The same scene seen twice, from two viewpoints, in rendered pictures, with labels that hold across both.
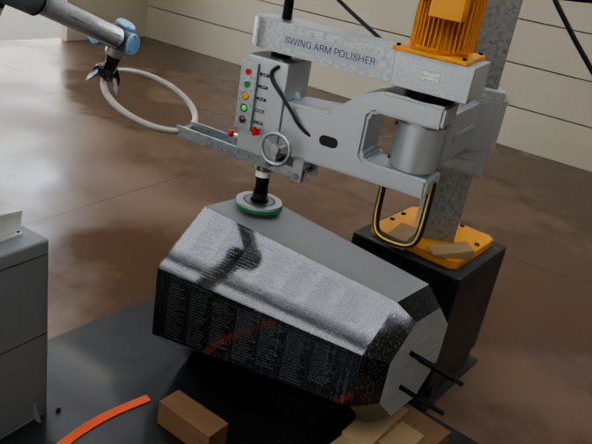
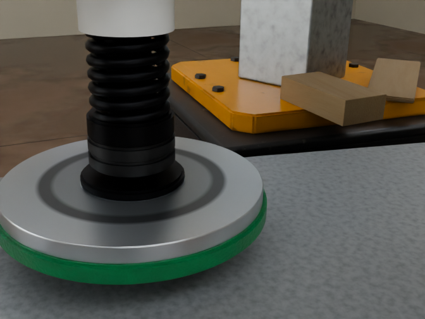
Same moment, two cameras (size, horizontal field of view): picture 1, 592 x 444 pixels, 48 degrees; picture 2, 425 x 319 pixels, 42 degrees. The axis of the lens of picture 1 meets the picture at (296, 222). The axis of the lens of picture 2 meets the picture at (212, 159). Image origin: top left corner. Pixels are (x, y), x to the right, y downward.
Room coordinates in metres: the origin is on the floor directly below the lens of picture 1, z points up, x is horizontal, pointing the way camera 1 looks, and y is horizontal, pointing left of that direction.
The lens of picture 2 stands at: (2.55, 0.48, 1.10)
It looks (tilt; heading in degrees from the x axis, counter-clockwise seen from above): 22 degrees down; 305
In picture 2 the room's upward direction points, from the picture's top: 1 degrees clockwise
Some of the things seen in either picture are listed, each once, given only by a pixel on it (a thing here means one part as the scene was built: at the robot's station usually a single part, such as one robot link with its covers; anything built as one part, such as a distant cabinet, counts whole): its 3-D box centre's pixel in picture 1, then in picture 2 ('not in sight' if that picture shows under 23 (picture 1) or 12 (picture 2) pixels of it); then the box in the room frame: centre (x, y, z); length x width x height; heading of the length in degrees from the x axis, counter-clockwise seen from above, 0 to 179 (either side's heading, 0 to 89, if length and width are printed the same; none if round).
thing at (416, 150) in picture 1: (417, 144); not in sight; (2.57, -0.42, 1.38); 0.19 x 0.19 x 0.20
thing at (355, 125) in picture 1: (352, 136); not in sight; (2.67, -0.17, 1.34); 0.74 x 0.23 x 0.49; 66
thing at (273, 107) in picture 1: (289, 112); not in sight; (2.81, 0.11, 1.36); 0.36 x 0.22 x 0.45; 66
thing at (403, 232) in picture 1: (402, 235); (330, 96); (2.98, -0.52, 0.81); 0.20 x 0.10 x 0.05; 154
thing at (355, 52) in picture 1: (359, 57); not in sight; (2.70, -0.14, 1.65); 0.96 x 0.25 x 0.17; 66
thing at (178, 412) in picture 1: (192, 423); not in sight; (2.26, 0.29, 0.07); 0.30 x 0.12 x 0.12; 58
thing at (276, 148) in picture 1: (279, 147); not in sight; (2.68, 0.12, 1.23); 0.15 x 0.10 x 0.15; 66
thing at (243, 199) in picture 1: (259, 201); (133, 185); (2.84, 0.18, 0.91); 0.21 x 0.21 x 0.01
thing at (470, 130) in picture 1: (453, 122); not in sight; (2.98, -0.62, 1.40); 0.74 x 0.34 x 0.25; 154
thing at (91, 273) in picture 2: (259, 202); (133, 189); (2.84, 0.18, 0.91); 0.22 x 0.22 x 0.04
